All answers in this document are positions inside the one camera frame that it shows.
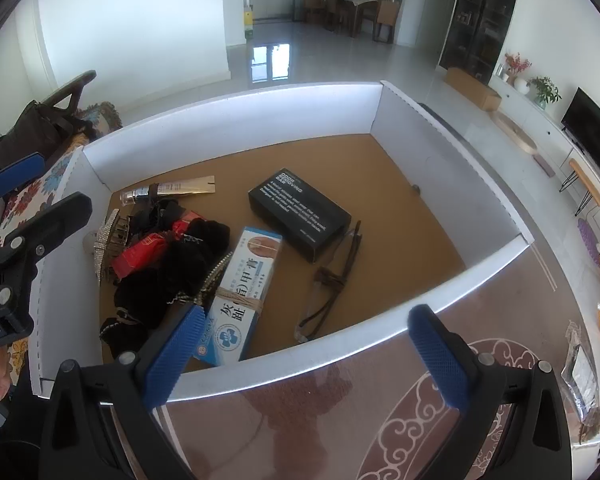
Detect cardboard box on floor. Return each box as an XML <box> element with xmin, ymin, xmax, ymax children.
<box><xmin>444</xmin><ymin>67</ymin><xmax>502</xmax><ymax>112</ymax></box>

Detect brown frame glasses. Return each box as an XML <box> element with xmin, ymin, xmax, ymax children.
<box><xmin>294</xmin><ymin>221</ymin><xmax>363</xmax><ymax>344</ymax></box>

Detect white cardboard storage box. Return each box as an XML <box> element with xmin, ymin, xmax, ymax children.
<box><xmin>29</xmin><ymin>81</ymin><xmax>533</xmax><ymax>402</ymax></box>

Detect floral sofa cushion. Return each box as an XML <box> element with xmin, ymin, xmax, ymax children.
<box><xmin>0</xmin><ymin>102</ymin><xmax>124</xmax><ymax>376</ymax></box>

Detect gold silver cosmetic tube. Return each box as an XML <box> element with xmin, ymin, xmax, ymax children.
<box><xmin>120</xmin><ymin>176</ymin><xmax>215</xmax><ymax>205</ymax></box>

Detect dining table with chairs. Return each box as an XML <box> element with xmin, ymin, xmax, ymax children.
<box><xmin>301</xmin><ymin>0</ymin><xmax>402</xmax><ymax>44</ymax></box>

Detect black glass display cabinet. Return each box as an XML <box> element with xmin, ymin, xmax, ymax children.
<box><xmin>440</xmin><ymin>0</ymin><xmax>516</xmax><ymax>84</ymax></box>

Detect black fluffy pouch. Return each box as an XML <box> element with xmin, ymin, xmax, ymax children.
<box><xmin>99</xmin><ymin>198</ymin><xmax>230</xmax><ymax>359</ymax></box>

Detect black rectangular box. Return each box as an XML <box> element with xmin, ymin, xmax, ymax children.
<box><xmin>248</xmin><ymin>168</ymin><xmax>351</xmax><ymax>263</ymax></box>

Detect wooden side stool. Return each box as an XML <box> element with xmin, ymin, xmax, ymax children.
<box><xmin>559</xmin><ymin>157</ymin><xmax>600</xmax><ymax>217</ymax></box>

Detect black handbag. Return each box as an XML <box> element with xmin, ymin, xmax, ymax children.
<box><xmin>0</xmin><ymin>70</ymin><xmax>97</xmax><ymax>169</ymax></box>

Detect black television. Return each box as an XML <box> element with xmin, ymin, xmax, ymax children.
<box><xmin>562</xmin><ymin>88</ymin><xmax>600</xmax><ymax>170</ymax></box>

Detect white tv cabinet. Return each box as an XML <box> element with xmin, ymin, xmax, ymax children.
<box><xmin>489</xmin><ymin>76</ymin><xmax>600</xmax><ymax>210</ymax></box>

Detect white blue ointment box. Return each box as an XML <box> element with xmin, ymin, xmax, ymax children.
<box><xmin>193</xmin><ymin>228</ymin><xmax>283</xmax><ymax>366</ymax></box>

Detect rhinestone bow hair clip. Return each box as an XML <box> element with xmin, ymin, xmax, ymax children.
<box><xmin>83</xmin><ymin>208</ymin><xmax>130</xmax><ymax>284</ymax></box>

